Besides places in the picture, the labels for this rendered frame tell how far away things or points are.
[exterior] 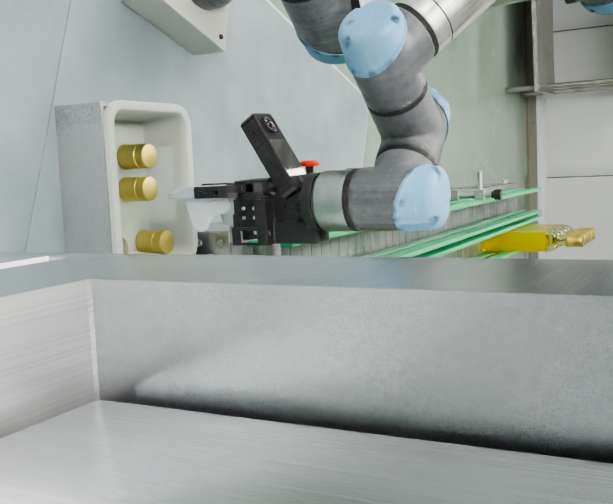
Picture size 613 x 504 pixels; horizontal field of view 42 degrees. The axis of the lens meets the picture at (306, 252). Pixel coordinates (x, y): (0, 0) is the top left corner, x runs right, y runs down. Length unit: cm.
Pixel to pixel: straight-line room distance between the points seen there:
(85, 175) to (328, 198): 32
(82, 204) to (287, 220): 27
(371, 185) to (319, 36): 39
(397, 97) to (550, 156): 618
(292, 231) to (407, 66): 25
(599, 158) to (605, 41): 93
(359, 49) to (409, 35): 6
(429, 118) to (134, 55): 48
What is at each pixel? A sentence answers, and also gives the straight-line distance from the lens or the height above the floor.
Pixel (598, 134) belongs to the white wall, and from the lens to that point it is 702.
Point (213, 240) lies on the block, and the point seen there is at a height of 86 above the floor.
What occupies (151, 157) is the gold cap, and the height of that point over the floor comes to 81.
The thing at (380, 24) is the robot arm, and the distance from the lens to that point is 88.
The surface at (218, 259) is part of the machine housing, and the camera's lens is 15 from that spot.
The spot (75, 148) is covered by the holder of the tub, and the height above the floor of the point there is 78.
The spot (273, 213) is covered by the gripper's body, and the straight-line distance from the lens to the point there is 100.
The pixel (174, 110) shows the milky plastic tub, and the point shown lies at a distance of 114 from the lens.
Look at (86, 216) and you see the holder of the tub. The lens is 107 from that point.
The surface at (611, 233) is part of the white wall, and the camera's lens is 704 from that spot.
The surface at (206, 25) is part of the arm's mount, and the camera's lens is 128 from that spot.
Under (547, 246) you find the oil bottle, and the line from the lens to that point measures 236.
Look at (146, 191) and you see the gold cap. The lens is 113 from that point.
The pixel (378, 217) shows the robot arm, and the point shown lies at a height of 117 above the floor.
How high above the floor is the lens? 152
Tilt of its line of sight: 28 degrees down
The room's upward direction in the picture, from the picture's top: 91 degrees clockwise
